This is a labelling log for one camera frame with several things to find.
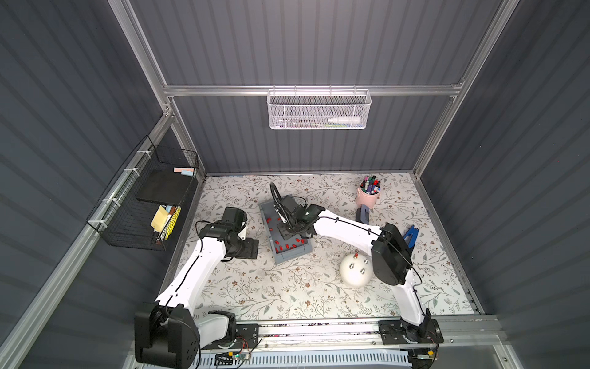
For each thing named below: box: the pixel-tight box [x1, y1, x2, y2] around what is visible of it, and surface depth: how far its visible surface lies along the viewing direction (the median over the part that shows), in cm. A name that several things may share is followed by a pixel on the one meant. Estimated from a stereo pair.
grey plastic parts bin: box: [258, 199, 313, 266], surface depth 91 cm
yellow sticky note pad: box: [149, 204, 170, 233], surface depth 71 cm
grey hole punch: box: [354, 203, 370, 225], surface depth 103 cm
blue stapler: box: [403, 224, 420, 249], surface depth 98 cm
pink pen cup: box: [355, 175, 382, 209], surface depth 101 cm
